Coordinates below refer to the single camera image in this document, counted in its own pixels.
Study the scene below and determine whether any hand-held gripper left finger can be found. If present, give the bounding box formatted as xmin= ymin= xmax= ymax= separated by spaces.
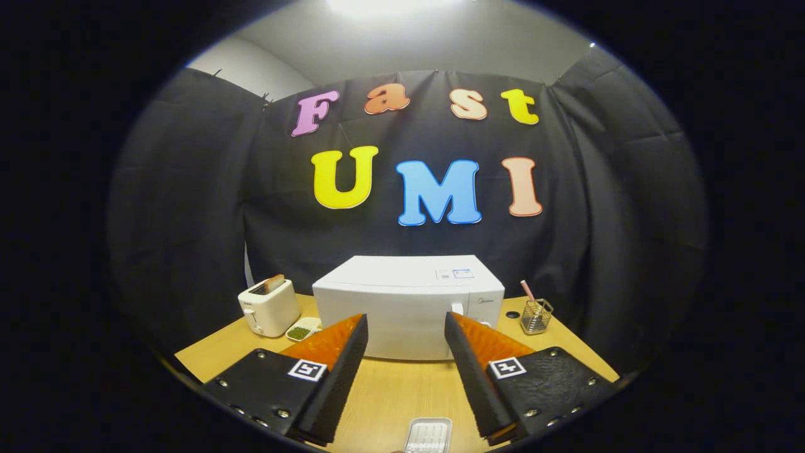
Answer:
xmin=203 ymin=313 xmax=369 ymax=446

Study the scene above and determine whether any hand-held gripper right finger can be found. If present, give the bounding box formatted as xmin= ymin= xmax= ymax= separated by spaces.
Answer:
xmin=445 ymin=311 xmax=620 ymax=444

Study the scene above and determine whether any white microwave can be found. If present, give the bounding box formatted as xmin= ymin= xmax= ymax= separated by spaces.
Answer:
xmin=313 ymin=255 xmax=506 ymax=361

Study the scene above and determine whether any white divided bean dish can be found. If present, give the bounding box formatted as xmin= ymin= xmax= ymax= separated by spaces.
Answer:
xmin=285 ymin=316 xmax=323 ymax=342

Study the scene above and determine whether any small white tray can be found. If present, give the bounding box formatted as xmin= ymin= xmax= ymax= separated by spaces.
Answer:
xmin=402 ymin=417 xmax=453 ymax=453

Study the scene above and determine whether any white toaster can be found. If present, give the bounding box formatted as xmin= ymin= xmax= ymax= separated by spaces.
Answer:
xmin=238 ymin=278 xmax=301 ymax=338

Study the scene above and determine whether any ceiling light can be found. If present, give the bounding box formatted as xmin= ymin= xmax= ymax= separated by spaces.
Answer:
xmin=327 ymin=0 xmax=472 ymax=16

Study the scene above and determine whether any wire utensil holder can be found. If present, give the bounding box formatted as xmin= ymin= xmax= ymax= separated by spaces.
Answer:
xmin=521 ymin=299 xmax=554 ymax=335

